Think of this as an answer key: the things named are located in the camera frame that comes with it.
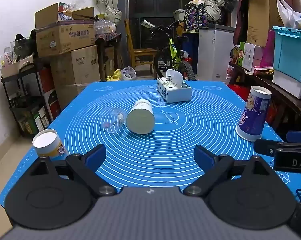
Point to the teal plastic storage bin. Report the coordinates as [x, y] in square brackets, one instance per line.
[287, 53]

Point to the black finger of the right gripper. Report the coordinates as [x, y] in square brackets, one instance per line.
[286, 155]

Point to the dark wooden side table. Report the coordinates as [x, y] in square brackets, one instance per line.
[108, 54]

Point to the black green bicycle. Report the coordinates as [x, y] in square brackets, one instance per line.
[169, 53]

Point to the purple paper cup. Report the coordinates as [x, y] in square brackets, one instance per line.
[251, 123]

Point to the clear glass cup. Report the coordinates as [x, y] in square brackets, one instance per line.
[112, 119]

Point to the patterned fabric bag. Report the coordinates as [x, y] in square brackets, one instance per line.
[199, 14]

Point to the white chest freezer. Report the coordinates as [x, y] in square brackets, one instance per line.
[215, 45]

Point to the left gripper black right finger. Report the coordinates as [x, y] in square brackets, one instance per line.
[247, 194]

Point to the tall cardboard box right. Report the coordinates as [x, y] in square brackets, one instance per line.
[262, 16]

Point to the wooden chair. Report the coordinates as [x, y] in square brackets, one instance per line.
[139, 57]

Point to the white tissue box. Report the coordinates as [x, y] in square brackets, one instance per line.
[173, 88]

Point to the black metal shelf rack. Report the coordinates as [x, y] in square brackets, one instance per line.
[31, 95]

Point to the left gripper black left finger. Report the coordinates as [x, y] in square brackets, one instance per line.
[52, 194]

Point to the blue silicone baking mat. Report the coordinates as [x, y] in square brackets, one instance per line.
[163, 157]

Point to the white plastic bag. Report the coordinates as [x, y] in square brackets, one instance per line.
[289, 17]

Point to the large cardboard box lower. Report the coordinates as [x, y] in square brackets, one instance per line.
[72, 72]

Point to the green white carton box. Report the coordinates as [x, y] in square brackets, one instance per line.
[246, 55]

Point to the yellow white paper cup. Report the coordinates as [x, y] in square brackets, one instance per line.
[47, 143]

